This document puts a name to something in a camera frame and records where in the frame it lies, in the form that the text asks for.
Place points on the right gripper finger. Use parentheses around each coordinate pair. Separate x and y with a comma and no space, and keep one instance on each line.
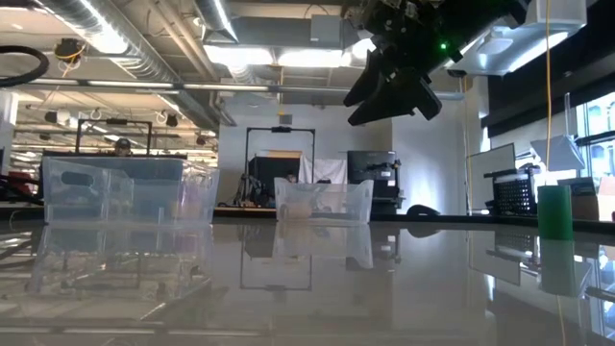
(403,98)
(370,77)

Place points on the green wooden cylinder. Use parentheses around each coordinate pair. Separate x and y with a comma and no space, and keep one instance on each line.
(555,214)

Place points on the clear plastic bin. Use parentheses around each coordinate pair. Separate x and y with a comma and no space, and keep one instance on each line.
(336,197)
(72,206)
(144,192)

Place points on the grey junction box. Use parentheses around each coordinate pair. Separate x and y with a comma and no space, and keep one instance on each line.
(326,29)

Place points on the black equipment cabinet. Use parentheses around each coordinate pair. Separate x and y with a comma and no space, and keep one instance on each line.
(372,163)

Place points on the grey ceiling pipe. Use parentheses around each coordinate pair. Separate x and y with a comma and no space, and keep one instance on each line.
(288,89)

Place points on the ceiling light strip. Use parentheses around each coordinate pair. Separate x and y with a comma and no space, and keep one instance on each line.
(288,56)

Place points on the white cloth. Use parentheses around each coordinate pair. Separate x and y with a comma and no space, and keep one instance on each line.
(327,169)

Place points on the whiteboard on stand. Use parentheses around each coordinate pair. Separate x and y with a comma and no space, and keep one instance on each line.
(490,173)

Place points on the person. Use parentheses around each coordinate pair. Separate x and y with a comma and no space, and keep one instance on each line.
(123,146)
(290,178)
(323,181)

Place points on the black curtain panel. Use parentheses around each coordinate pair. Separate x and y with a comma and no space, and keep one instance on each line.
(266,170)

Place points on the black perforated cart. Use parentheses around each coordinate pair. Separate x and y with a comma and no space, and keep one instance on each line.
(514,194)

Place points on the white angled panel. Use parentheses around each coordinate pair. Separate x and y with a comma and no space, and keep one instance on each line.
(559,153)

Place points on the black ceiling spotlight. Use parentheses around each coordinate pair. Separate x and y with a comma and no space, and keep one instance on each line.
(171,120)
(50,116)

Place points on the cardboard box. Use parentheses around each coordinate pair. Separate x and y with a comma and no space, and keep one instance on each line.
(583,202)

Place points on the red toolbox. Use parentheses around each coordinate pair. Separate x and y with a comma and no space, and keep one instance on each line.
(26,179)

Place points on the white air duct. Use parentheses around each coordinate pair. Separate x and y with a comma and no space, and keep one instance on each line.
(504,53)

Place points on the black gantry frame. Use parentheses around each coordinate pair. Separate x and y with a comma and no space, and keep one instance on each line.
(115,122)
(280,129)

